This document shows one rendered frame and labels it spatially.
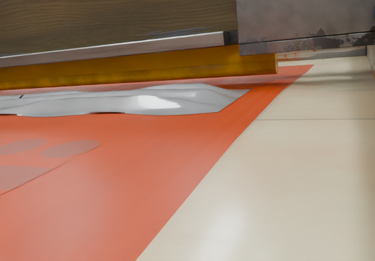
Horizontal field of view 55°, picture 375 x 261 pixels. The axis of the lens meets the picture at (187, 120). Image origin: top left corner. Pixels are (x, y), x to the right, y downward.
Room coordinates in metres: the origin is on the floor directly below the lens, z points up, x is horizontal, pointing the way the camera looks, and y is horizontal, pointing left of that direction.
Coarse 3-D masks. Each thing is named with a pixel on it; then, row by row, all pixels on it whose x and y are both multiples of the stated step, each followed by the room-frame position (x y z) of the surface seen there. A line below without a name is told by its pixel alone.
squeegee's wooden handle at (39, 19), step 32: (0, 0) 0.36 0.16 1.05; (32, 0) 0.34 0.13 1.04; (64, 0) 0.33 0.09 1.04; (96, 0) 0.31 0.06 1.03; (128, 0) 0.30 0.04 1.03; (160, 0) 0.29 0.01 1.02; (192, 0) 0.28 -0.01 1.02; (224, 0) 0.27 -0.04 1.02; (0, 32) 0.37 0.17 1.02; (32, 32) 0.35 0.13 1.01; (64, 32) 0.33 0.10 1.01; (96, 32) 0.32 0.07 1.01; (128, 32) 0.30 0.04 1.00; (160, 32) 0.29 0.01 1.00; (192, 32) 0.28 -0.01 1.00
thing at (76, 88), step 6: (102, 84) 0.39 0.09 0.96; (0, 90) 0.45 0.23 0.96; (6, 90) 0.44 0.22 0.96; (12, 90) 0.44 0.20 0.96; (18, 90) 0.43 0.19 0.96; (24, 90) 0.42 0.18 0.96; (30, 90) 0.41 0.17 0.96; (36, 90) 0.40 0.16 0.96; (42, 90) 0.39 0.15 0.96; (48, 90) 0.39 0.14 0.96; (54, 90) 0.38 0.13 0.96; (60, 90) 0.37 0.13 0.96; (66, 90) 0.37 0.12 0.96; (78, 90) 0.35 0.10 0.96
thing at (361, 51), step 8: (336, 48) 0.39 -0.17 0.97; (344, 48) 0.39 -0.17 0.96; (352, 48) 0.38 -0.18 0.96; (360, 48) 0.38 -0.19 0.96; (368, 48) 0.32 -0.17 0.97; (280, 56) 0.41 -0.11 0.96; (288, 56) 0.41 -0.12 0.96; (296, 56) 0.41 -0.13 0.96; (304, 56) 0.40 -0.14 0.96; (312, 56) 0.40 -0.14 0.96; (320, 56) 0.40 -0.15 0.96; (328, 56) 0.39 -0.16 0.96; (336, 56) 0.39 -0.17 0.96; (344, 56) 0.39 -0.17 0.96; (352, 56) 0.38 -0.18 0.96; (368, 56) 0.32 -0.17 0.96
